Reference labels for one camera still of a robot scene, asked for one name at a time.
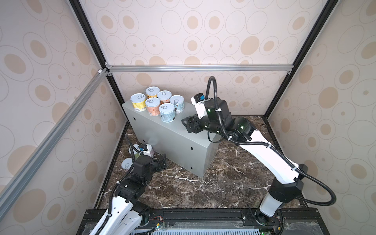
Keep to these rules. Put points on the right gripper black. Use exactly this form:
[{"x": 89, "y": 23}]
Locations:
[{"x": 194, "y": 120}]

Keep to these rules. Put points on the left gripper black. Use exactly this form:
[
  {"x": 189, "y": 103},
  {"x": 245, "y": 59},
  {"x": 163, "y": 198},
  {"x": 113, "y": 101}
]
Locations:
[{"x": 158, "y": 166}]

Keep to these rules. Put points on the blue label can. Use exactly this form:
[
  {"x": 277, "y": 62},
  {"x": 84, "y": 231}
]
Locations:
[
  {"x": 167, "y": 112},
  {"x": 178, "y": 102}
]

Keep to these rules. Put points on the pink label can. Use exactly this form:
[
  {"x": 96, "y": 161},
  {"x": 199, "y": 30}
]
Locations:
[
  {"x": 152, "y": 105},
  {"x": 164, "y": 96}
]

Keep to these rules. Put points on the small yellow label can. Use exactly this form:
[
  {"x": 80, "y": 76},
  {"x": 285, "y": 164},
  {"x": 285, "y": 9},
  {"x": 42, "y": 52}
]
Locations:
[{"x": 152, "y": 92}]

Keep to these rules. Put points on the tall yellow label can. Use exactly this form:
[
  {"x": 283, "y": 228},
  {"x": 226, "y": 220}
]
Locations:
[{"x": 139, "y": 102}]

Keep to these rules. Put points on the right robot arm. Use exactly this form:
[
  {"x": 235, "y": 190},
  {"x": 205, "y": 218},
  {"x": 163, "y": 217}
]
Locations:
[{"x": 213, "y": 116}]

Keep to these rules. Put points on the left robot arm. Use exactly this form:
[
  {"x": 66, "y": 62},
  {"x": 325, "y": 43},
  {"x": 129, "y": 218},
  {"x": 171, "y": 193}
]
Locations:
[{"x": 125, "y": 213}]

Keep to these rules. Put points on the green can behind cabinet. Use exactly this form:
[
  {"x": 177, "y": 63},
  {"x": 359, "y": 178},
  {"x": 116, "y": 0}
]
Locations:
[{"x": 135, "y": 150}]

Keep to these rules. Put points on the grey metal cabinet box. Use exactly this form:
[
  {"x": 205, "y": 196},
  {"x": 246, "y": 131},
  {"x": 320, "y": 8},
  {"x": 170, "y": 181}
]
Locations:
[{"x": 193, "y": 152}]

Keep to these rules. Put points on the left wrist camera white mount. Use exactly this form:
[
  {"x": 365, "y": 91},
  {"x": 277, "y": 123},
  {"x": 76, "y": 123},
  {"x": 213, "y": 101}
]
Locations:
[{"x": 143, "y": 149}]

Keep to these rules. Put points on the horizontal aluminium back rail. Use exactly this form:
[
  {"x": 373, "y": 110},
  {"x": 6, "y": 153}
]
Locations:
[{"x": 201, "y": 68}]

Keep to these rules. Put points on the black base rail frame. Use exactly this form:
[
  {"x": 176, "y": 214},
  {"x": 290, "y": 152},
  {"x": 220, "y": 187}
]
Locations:
[{"x": 287, "y": 221}]

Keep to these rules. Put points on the black left corner post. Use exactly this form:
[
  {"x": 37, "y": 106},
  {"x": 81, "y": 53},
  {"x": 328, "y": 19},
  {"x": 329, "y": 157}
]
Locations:
[{"x": 94, "y": 43}]

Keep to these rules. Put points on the black corner post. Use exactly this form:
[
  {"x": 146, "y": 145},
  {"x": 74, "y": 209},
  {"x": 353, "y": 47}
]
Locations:
[
  {"x": 94, "y": 43},
  {"x": 312, "y": 36}
]

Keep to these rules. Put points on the aluminium left side rail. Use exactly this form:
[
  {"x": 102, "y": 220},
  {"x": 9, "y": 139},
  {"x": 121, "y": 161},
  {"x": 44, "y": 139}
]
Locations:
[{"x": 31, "y": 166}]

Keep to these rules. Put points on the black right corner post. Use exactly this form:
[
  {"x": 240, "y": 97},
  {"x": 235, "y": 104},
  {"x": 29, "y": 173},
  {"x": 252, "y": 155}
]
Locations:
[{"x": 312, "y": 36}]

